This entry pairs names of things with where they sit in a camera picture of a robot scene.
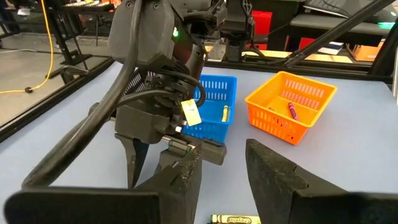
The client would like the white metal bracket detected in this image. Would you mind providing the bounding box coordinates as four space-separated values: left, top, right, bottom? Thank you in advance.
392 51 398 102

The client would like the orange plastic basket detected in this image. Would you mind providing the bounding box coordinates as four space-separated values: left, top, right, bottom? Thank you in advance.
244 70 338 146

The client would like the black plastic basket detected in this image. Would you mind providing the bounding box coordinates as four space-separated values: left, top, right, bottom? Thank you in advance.
123 68 156 99

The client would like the black table frame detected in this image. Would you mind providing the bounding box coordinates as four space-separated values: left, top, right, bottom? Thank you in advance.
0 0 398 144

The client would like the light wooden board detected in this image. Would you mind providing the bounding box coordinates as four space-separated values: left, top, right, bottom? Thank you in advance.
242 49 354 64

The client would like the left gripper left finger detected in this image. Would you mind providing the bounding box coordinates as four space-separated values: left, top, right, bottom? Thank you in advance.
4 145 203 224

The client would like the thick black cable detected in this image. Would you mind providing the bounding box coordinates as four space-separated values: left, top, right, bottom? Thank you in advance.
21 0 144 189

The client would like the red crayon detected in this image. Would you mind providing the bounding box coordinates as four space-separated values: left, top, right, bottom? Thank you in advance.
287 102 300 122

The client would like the black floor stand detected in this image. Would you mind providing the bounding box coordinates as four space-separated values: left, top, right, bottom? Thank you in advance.
43 0 94 78

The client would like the green-yellow crayon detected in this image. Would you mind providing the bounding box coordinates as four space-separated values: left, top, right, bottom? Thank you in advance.
210 213 262 224

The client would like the black keyboard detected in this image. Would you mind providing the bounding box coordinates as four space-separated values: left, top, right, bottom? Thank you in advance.
303 0 354 19

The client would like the red bin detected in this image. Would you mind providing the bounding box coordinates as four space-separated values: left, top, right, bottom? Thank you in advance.
251 10 273 36

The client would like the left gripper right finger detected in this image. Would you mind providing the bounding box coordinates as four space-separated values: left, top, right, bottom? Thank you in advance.
245 138 398 224

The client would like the dark work desk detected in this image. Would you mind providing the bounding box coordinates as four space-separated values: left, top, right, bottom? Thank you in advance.
62 0 116 13

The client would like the yellow cable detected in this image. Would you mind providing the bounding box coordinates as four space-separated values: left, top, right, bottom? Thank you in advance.
0 0 54 95

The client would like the cardboard box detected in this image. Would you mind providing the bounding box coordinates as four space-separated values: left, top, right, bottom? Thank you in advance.
346 42 382 62

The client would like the grey desk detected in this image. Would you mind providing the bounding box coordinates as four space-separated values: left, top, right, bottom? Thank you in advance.
290 14 397 35

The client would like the blue plastic basket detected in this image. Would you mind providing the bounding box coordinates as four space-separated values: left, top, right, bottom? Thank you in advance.
182 73 238 144

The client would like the yellow cable tag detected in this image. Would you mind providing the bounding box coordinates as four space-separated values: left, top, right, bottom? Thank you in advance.
180 98 203 127

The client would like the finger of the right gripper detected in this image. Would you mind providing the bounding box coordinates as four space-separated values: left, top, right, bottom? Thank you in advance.
114 134 150 189
158 148 189 175

